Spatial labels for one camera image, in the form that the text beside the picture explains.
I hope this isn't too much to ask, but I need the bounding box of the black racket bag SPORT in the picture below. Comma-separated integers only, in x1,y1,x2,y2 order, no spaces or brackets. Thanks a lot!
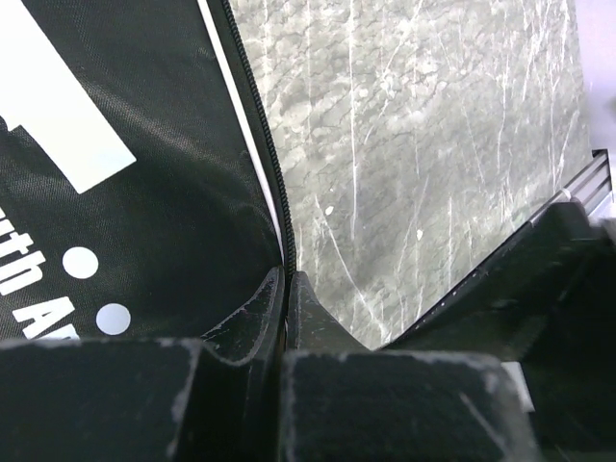
1,1,295,340

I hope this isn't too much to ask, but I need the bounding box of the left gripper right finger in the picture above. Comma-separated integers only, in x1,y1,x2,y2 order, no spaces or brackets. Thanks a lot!
281,272,541,461

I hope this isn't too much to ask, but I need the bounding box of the aluminium frame rail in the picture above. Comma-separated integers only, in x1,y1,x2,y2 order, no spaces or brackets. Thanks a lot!
561,149,615,221

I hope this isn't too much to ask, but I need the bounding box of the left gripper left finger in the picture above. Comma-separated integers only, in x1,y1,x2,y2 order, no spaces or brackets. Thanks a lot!
1,268,285,461

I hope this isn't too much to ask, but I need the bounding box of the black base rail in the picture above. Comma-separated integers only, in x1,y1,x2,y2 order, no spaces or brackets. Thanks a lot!
390,202,615,452

